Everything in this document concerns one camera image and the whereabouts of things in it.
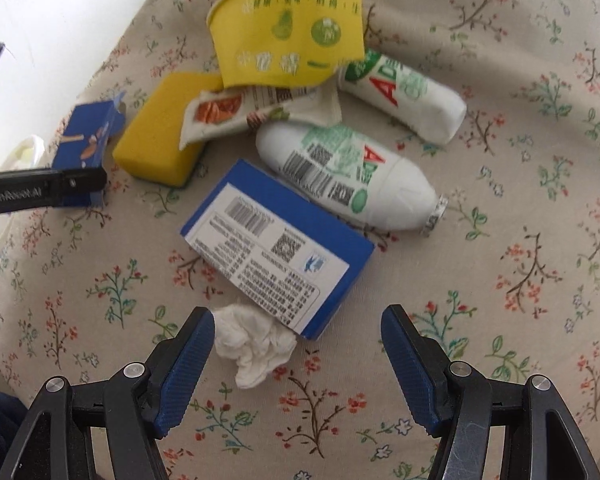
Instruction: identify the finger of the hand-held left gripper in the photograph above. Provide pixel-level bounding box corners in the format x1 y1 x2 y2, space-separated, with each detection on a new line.
0 166 109 219

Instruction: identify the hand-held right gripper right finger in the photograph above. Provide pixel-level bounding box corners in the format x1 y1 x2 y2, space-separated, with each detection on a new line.
381 304 600 480

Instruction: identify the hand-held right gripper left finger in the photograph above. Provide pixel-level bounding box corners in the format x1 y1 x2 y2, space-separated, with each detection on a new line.
0 306 216 480

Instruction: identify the small blue cardboard box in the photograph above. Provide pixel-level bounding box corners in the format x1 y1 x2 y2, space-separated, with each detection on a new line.
51 91 127 207

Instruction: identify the white plastic bag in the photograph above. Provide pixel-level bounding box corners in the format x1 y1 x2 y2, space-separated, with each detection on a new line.
0 135 48 261

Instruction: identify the crumpled white tissue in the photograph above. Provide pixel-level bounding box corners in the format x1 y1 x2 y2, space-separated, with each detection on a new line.
212 304 299 390

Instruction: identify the yellow sponge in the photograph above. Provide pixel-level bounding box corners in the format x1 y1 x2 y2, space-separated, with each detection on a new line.
112 72 226 189

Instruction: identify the blue and white box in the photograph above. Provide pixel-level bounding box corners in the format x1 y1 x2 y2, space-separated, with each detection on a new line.
179 158 377 342

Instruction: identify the crumpled snack wrapper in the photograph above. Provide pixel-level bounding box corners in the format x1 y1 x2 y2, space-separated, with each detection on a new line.
179 84 344 152

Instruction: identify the floral tablecloth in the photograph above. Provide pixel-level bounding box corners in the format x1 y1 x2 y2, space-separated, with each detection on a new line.
0 0 600 480

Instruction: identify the white bottle with foil rim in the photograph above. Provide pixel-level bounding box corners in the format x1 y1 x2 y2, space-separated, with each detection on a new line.
255 123 452 237

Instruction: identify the white bottle without foil rim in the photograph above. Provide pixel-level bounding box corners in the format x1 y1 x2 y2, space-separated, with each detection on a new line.
337 51 469 147

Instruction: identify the torn yellow paper cup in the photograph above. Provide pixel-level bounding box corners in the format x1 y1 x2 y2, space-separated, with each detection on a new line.
206 0 367 92

